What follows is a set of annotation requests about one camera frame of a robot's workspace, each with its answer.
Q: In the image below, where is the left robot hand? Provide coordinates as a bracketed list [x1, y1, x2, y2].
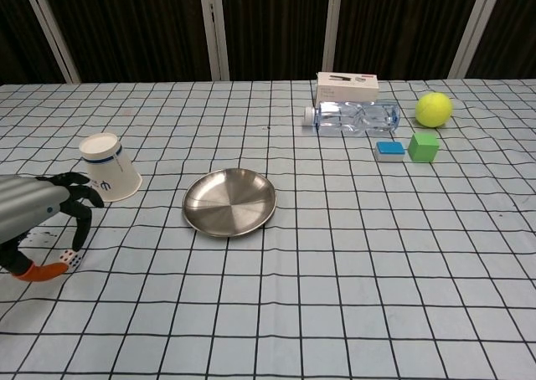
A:
[0, 172, 105, 283]

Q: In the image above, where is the white die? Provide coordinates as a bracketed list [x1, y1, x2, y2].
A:
[58, 249, 84, 271]

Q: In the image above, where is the white paper cup blue print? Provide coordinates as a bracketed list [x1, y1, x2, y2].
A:
[79, 132, 143, 203]

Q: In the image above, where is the round metal plate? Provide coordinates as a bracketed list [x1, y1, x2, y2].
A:
[182, 167, 279, 239]

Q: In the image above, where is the light blue checked tablecloth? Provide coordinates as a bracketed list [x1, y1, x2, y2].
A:
[0, 78, 536, 380]

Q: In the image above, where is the clear plastic water bottle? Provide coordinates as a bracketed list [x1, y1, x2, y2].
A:
[302, 100, 400, 137]

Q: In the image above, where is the white stapler box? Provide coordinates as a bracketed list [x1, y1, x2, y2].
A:
[315, 71, 381, 105]

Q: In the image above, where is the blue and white block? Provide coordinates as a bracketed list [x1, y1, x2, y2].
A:
[375, 141, 406, 163]

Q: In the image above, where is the green cube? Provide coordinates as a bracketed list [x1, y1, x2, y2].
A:
[407, 132, 441, 163]

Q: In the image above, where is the yellow tennis ball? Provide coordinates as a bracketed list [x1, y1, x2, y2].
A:
[415, 92, 454, 129]

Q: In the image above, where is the white metal frame post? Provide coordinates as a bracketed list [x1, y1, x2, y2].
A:
[198, 0, 230, 81]
[18, 0, 81, 84]
[322, 0, 357, 80]
[450, 0, 508, 80]

